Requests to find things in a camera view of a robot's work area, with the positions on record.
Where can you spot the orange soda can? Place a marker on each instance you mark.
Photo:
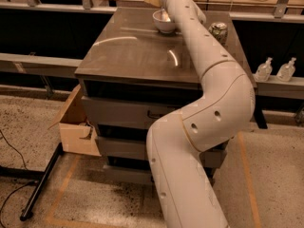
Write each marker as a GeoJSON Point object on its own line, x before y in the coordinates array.
{"type": "Point", "coordinates": [164, 16]}

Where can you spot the black metal floor bar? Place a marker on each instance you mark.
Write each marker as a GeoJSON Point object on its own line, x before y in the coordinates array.
{"type": "Point", "coordinates": [27, 211]}

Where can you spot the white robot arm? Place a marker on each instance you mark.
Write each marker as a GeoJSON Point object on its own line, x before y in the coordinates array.
{"type": "Point", "coordinates": [174, 142]}

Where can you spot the open cardboard box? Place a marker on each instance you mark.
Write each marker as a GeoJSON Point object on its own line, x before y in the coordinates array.
{"type": "Point", "coordinates": [76, 132]}

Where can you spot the grey drawer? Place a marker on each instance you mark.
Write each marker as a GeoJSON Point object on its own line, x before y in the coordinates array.
{"type": "Point", "coordinates": [130, 114]}
{"type": "Point", "coordinates": [128, 175]}
{"type": "Point", "coordinates": [132, 154]}

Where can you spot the bottom grey drawer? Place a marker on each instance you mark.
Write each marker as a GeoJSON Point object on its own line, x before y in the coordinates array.
{"type": "Point", "coordinates": [128, 175]}

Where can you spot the white ceramic bowl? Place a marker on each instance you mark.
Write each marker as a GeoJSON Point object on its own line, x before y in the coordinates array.
{"type": "Point", "coordinates": [163, 27]}

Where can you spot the top grey drawer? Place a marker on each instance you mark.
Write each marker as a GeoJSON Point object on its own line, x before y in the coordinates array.
{"type": "Point", "coordinates": [130, 114]}

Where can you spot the green white soda can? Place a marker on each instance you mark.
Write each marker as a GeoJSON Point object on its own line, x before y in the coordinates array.
{"type": "Point", "coordinates": [220, 31]}

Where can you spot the middle grey drawer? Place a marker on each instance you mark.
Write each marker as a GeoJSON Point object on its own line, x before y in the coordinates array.
{"type": "Point", "coordinates": [132, 154]}

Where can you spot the grey drawer cabinet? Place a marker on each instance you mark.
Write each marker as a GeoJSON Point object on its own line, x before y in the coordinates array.
{"type": "Point", "coordinates": [132, 60]}

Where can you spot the metal railing frame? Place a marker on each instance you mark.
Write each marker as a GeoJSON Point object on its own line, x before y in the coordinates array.
{"type": "Point", "coordinates": [65, 67]}

